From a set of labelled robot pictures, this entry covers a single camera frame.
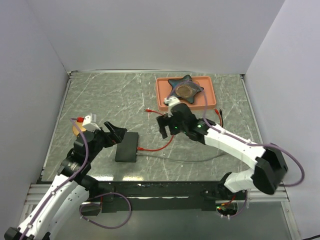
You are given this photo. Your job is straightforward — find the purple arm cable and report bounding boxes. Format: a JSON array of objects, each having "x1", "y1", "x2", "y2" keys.
[
  {"x1": 167, "y1": 84, "x2": 306, "y2": 221},
  {"x1": 18, "y1": 117, "x2": 90, "y2": 240}
]

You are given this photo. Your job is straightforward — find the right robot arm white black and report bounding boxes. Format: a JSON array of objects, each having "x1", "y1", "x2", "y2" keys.
[{"x1": 156, "y1": 103, "x2": 288, "y2": 200}]

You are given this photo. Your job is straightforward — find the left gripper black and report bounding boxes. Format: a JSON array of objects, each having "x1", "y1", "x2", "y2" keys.
[{"x1": 87, "y1": 121, "x2": 127, "y2": 162}]

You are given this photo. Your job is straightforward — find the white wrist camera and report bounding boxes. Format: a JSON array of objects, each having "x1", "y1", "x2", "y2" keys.
[
  {"x1": 76, "y1": 113, "x2": 100, "y2": 132},
  {"x1": 163, "y1": 96, "x2": 181, "y2": 107}
]

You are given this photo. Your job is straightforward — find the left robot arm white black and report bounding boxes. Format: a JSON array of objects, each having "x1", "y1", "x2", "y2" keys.
[{"x1": 4, "y1": 121, "x2": 127, "y2": 240}]

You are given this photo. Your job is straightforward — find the aluminium frame rail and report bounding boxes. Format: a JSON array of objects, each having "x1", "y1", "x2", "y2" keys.
[{"x1": 24, "y1": 181, "x2": 291, "y2": 208}]

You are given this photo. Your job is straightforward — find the salmon pink tray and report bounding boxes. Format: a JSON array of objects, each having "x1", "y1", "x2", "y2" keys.
[{"x1": 155, "y1": 76, "x2": 217, "y2": 112}]

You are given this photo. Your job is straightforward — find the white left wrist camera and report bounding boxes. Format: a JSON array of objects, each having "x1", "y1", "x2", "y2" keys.
[{"x1": 76, "y1": 113, "x2": 100, "y2": 132}]

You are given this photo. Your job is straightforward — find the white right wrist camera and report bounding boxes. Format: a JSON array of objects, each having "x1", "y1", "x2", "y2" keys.
[{"x1": 163, "y1": 96, "x2": 181, "y2": 107}]

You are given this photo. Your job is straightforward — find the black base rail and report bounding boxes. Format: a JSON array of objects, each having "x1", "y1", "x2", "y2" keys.
[{"x1": 37, "y1": 174, "x2": 276, "y2": 213}]

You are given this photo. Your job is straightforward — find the black network switch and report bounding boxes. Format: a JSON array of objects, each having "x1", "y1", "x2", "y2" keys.
[{"x1": 115, "y1": 132, "x2": 139, "y2": 163}]

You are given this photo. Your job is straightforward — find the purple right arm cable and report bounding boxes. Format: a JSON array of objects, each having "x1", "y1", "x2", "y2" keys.
[{"x1": 167, "y1": 84, "x2": 306, "y2": 221}]

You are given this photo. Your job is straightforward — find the red ethernet cable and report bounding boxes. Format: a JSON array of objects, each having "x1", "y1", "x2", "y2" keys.
[
  {"x1": 214, "y1": 108, "x2": 225, "y2": 128},
  {"x1": 136, "y1": 108, "x2": 175, "y2": 152}
]

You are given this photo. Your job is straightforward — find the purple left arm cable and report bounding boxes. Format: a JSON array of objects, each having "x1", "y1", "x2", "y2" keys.
[{"x1": 18, "y1": 117, "x2": 90, "y2": 240}]

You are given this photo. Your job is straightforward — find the dark blue star dish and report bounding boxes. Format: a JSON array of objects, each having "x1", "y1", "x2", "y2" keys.
[{"x1": 167, "y1": 74, "x2": 204, "y2": 104}]

